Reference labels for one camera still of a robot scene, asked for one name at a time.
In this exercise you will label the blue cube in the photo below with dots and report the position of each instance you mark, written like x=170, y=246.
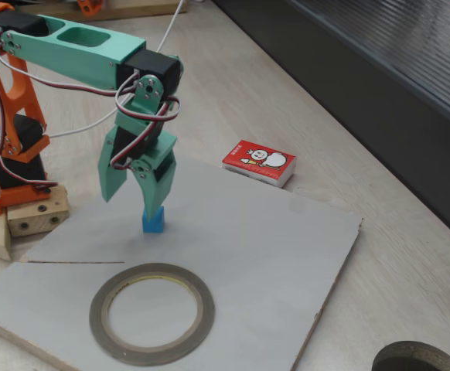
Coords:
x=157, y=227

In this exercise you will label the grey board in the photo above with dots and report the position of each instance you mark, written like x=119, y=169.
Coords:
x=248, y=270

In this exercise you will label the dark ribbed glass partition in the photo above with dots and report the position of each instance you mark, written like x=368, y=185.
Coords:
x=364, y=77

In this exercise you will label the orange green leader arm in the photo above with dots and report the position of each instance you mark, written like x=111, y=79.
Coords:
x=89, y=7

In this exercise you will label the wooden block with screw holes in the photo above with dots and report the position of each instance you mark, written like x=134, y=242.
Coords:
x=35, y=222

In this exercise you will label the long wooden plank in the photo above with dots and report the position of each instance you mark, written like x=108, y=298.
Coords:
x=140, y=9

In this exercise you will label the red cartoon print box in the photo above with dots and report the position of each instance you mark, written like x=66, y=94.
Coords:
x=240, y=154

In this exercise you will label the green gripper black servo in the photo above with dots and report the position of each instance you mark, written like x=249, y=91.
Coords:
x=162, y=160

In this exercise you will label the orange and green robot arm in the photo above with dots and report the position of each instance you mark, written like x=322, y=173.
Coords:
x=74, y=58

